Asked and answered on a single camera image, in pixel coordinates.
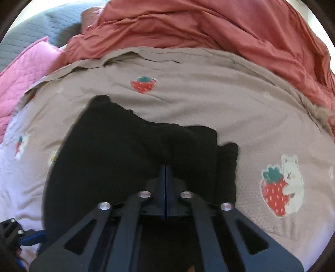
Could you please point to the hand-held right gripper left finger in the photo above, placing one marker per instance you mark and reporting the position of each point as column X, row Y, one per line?
column 158, row 189

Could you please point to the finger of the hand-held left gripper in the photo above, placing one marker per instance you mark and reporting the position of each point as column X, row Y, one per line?
column 31, row 238

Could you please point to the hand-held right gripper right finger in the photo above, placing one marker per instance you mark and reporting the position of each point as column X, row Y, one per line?
column 174, row 189

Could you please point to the black sweater with orange cuffs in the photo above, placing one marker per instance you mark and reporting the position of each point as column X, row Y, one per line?
column 117, row 157

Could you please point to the beige strawberry print blanket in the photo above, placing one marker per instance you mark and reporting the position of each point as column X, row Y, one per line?
column 209, row 109

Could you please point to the salmon red bed sheet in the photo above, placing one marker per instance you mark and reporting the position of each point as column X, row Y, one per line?
column 209, row 26

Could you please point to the pink quilted pillow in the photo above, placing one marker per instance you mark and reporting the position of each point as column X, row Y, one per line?
column 26, row 70

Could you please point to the small dusty pink pillow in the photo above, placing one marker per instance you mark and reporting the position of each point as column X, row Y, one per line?
column 90, row 18

